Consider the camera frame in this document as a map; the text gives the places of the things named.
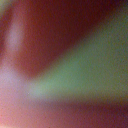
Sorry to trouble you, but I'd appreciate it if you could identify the red yellow cereal bar box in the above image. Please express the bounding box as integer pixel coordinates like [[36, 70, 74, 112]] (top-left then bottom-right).
[[0, 0, 128, 128]]

